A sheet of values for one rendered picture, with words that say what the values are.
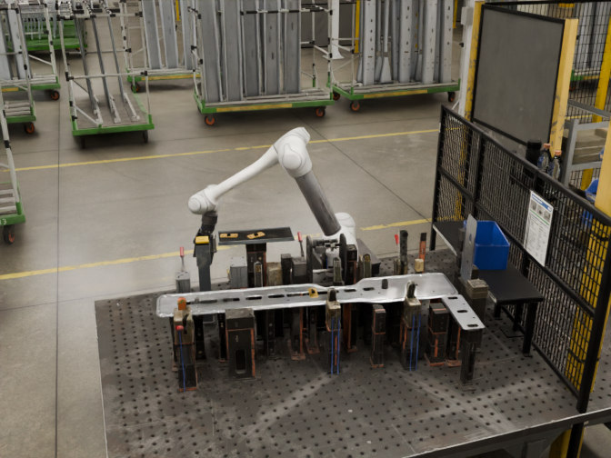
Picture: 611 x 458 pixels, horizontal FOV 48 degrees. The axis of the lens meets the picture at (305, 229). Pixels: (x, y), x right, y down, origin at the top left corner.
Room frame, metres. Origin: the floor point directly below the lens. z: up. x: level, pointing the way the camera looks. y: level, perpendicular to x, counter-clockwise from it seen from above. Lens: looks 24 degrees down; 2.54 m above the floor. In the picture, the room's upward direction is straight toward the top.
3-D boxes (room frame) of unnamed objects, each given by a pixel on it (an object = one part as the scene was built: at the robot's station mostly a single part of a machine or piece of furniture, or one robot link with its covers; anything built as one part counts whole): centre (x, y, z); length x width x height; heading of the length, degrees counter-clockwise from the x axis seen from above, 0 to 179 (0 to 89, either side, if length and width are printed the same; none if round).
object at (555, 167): (2.95, -1.13, 1.53); 0.06 x 0.06 x 0.20
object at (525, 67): (5.24, -1.60, 1.00); 1.34 x 0.14 x 2.00; 18
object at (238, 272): (2.88, 0.32, 0.90); 0.13 x 0.10 x 0.41; 9
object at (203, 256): (3.03, 0.50, 0.92); 0.08 x 0.08 x 0.44; 9
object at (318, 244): (2.99, -0.10, 0.94); 0.18 x 0.13 x 0.49; 99
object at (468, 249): (2.88, -0.76, 1.17); 0.12 x 0.01 x 0.34; 9
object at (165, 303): (2.76, -0.02, 1.00); 1.38 x 0.22 x 0.02; 99
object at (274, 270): (2.90, 0.15, 0.89); 0.13 x 0.11 x 0.38; 9
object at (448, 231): (3.11, -0.89, 1.02); 0.90 x 0.22 x 0.03; 9
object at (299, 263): (2.96, 0.03, 0.89); 0.13 x 0.11 x 0.38; 9
